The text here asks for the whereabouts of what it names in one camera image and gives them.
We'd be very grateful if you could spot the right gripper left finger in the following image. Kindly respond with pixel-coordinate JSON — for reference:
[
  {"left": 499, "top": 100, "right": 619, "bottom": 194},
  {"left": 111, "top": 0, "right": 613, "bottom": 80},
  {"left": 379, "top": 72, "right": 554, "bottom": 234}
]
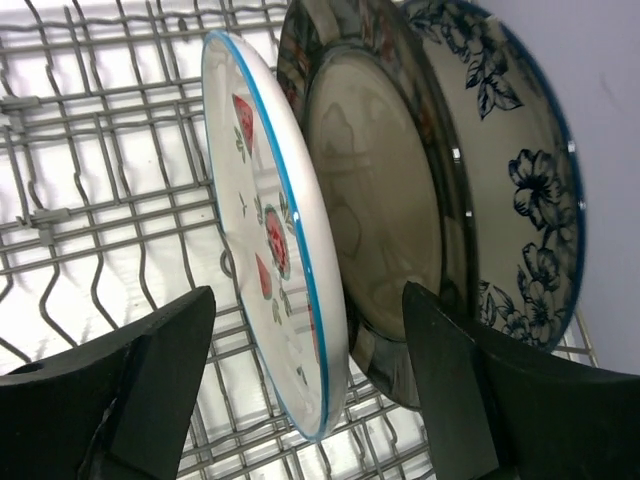
[{"left": 1, "top": 286, "right": 216, "bottom": 479}]

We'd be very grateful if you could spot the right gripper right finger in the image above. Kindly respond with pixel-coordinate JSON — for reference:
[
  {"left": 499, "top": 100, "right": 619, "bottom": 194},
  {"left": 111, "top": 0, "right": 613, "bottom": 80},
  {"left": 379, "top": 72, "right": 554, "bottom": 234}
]
[{"left": 402, "top": 282, "right": 639, "bottom": 479}]

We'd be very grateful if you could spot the blue floral plate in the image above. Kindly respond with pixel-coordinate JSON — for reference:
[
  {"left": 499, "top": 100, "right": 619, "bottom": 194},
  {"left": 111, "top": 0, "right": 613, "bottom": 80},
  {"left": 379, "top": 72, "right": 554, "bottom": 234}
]
[{"left": 401, "top": 1, "right": 586, "bottom": 351}]

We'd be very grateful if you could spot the watermelon pattern plate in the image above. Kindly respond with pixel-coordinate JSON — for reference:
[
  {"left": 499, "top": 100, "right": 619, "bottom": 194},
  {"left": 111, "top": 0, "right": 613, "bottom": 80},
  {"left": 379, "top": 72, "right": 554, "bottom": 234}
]
[{"left": 201, "top": 30, "right": 349, "bottom": 441}]

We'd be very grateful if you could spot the black rimmed plate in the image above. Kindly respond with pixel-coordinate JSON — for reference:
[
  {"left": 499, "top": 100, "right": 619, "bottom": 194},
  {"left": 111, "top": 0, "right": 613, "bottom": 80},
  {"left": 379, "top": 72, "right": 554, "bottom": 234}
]
[{"left": 277, "top": 1, "right": 479, "bottom": 410}]

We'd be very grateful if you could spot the grey wire dish rack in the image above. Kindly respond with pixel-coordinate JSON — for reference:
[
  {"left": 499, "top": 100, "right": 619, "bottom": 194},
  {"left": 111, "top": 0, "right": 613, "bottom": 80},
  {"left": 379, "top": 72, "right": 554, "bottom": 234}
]
[{"left": 1, "top": 1, "right": 435, "bottom": 479}]

